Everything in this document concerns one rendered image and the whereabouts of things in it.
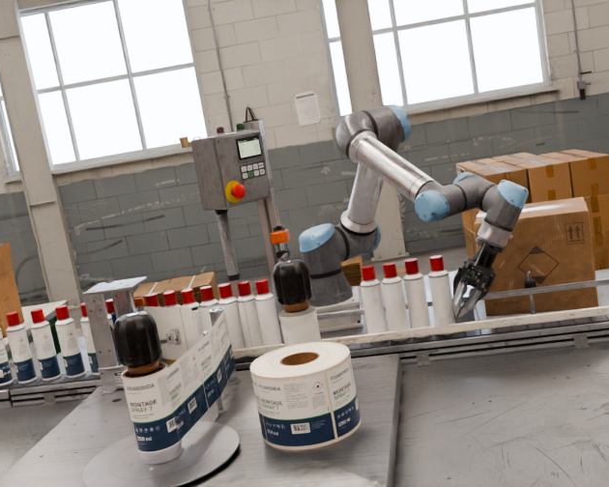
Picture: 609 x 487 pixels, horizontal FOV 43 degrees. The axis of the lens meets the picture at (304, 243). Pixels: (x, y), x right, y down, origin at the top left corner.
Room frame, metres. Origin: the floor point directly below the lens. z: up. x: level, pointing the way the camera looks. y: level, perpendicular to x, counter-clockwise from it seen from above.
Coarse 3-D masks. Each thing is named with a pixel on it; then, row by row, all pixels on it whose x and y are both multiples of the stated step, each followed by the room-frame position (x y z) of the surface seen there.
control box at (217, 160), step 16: (192, 144) 2.07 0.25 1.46; (208, 144) 2.03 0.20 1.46; (224, 144) 2.03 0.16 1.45; (208, 160) 2.04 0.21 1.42; (224, 160) 2.03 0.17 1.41; (240, 160) 2.06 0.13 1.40; (256, 160) 2.10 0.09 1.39; (208, 176) 2.05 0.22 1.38; (224, 176) 2.02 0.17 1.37; (240, 176) 2.06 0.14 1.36; (208, 192) 2.06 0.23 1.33; (224, 192) 2.02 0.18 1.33; (256, 192) 2.09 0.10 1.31; (208, 208) 2.06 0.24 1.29; (224, 208) 2.02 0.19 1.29
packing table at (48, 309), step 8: (40, 304) 3.81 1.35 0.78; (48, 304) 3.77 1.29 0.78; (56, 304) 3.73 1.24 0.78; (64, 304) 3.75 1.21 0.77; (24, 312) 3.68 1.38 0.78; (48, 312) 3.58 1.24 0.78; (24, 320) 3.49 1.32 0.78; (48, 320) 3.53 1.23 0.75; (56, 320) 3.72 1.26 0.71; (32, 336) 3.43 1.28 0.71; (56, 336) 3.72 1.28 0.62; (8, 344) 3.09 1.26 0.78; (56, 344) 3.72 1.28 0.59; (8, 352) 3.18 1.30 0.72; (56, 352) 3.72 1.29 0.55
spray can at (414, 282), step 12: (408, 264) 1.93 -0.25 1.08; (408, 276) 1.93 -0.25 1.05; (420, 276) 1.93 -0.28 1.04; (408, 288) 1.93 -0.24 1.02; (420, 288) 1.92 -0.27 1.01; (408, 300) 1.94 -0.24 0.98; (420, 300) 1.92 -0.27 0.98; (420, 312) 1.92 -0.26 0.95; (420, 324) 1.92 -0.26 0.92; (420, 336) 1.92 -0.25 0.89
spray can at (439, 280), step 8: (432, 256) 1.94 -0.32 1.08; (440, 256) 1.93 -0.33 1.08; (432, 264) 1.92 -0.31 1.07; (440, 264) 1.92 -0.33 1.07; (432, 272) 1.92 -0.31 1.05; (440, 272) 1.91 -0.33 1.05; (448, 272) 1.92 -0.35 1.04; (432, 280) 1.92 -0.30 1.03; (440, 280) 1.91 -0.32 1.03; (448, 280) 1.92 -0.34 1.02; (432, 288) 1.92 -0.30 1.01; (440, 288) 1.91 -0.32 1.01; (448, 288) 1.91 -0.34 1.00; (432, 296) 1.93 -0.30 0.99; (440, 296) 1.91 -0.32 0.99; (448, 296) 1.91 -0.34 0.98; (432, 304) 1.93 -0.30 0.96; (440, 304) 1.91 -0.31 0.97; (448, 304) 1.91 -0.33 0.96; (440, 312) 1.91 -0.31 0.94; (448, 312) 1.91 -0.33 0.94; (440, 320) 1.91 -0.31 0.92; (448, 320) 1.91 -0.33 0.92
